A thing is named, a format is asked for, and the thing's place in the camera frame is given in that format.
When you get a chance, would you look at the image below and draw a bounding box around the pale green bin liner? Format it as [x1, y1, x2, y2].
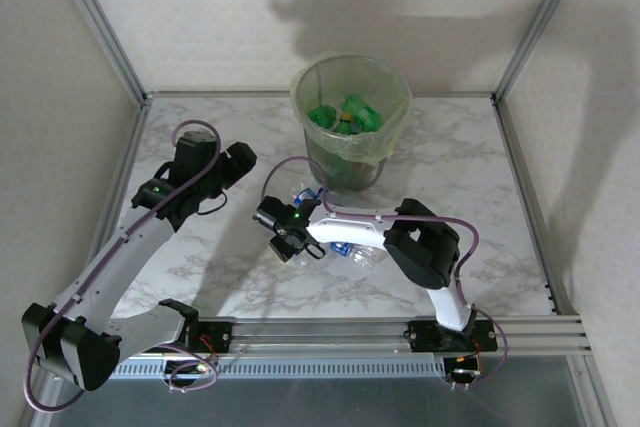
[290, 51, 414, 166]

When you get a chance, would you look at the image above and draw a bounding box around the clear bottle blue label white cap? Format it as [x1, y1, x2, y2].
[327, 240, 389, 268]

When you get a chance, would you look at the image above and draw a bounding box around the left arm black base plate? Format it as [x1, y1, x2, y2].
[140, 321, 235, 354]

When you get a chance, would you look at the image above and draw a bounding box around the aluminium frame post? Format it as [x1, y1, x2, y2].
[42, 0, 154, 106]
[492, 0, 594, 103]

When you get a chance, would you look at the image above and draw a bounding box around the grey mesh waste bin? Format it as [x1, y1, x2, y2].
[290, 51, 414, 192]

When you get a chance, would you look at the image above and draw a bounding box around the clear bottle dark blue label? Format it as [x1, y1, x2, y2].
[289, 185, 326, 206]

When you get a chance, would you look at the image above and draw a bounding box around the grey metal panel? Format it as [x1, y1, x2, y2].
[47, 377, 594, 427]

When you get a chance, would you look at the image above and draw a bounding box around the aluminium table edge rail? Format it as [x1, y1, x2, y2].
[144, 90, 497, 100]

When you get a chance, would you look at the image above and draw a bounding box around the slotted grey cable duct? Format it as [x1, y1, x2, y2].
[107, 357, 447, 381]

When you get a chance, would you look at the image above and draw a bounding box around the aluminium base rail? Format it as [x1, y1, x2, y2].
[47, 315, 590, 361]

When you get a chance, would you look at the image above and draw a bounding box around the left gripper thin black cable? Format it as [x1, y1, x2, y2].
[197, 191, 229, 216]

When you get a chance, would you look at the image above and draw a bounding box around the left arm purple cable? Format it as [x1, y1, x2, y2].
[23, 119, 222, 413]

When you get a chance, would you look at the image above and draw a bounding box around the aluminium side frame rail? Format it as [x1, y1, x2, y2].
[19, 96, 154, 427]
[491, 94, 619, 427]

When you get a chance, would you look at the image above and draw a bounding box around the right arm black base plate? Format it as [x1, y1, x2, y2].
[407, 319, 499, 353]

